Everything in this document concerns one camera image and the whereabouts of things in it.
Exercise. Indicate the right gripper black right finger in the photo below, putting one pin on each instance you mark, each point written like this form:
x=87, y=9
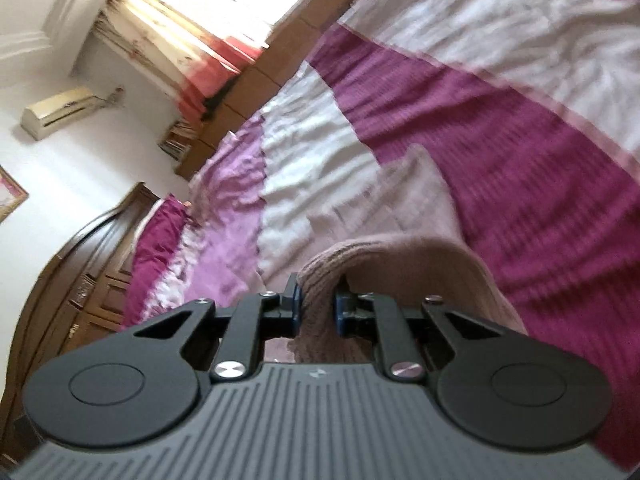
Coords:
x=497, y=385

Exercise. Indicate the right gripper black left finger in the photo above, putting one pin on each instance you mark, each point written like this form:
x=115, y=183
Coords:
x=136, y=385

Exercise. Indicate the pink knitted cardigan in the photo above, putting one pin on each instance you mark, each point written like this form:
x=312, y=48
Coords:
x=397, y=235

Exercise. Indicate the brown wooden headboard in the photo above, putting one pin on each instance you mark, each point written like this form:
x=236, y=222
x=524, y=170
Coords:
x=79, y=297

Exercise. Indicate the magenta pillow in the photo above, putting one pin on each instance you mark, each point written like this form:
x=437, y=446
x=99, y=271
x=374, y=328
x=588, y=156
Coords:
x=155, y=242

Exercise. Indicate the pink purple floral bedspread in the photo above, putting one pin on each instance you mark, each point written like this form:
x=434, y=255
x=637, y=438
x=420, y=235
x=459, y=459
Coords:
x=530, y=111

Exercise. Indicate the wooden side cabinet ledge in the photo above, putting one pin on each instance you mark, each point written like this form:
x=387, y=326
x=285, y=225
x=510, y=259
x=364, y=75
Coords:
x=292, y=40

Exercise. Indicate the floral window curtain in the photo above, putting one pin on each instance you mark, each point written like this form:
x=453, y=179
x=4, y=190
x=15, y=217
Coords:
x=192, y=62

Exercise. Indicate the framed wall picture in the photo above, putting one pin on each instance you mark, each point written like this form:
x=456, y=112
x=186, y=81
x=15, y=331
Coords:
x=12, y=195

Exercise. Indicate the white wall air conditioner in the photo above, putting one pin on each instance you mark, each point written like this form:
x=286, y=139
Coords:
x=48, y=116

